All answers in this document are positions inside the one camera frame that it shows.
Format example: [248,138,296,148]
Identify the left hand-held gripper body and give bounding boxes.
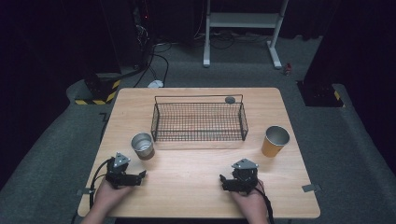
[105,151,141,189]

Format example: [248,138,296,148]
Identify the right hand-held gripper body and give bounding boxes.
[229,158,260,196]

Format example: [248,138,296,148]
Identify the person's left hand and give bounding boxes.
[92,177,135,217]

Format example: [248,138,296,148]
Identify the silver metal cup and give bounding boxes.
[130,132,156,161]

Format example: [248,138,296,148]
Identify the orange cup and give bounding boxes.
[261,125,291,159]

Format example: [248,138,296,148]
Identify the grey tape piece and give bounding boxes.
[301,183,323,193]
[76,187,96,197]

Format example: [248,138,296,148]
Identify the black yellow striped base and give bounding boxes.
[297,80,346,108]
[74,73,121,106]

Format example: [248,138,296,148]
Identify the dark equipment rack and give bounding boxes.
[102,0,157,70]

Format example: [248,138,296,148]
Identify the white metal stand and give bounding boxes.
[203,0,290,70]

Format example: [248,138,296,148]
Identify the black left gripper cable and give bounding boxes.
[89,157,114,210]

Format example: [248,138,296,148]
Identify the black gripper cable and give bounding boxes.
[89,157,114,210]
[255,181,276,224]

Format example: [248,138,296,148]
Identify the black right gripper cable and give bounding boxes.
[255,181,276,224]

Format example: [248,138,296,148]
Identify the black wire basket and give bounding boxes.
[150,93,249,143]

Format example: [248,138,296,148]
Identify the black floor cables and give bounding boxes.
[133,40,172,89]

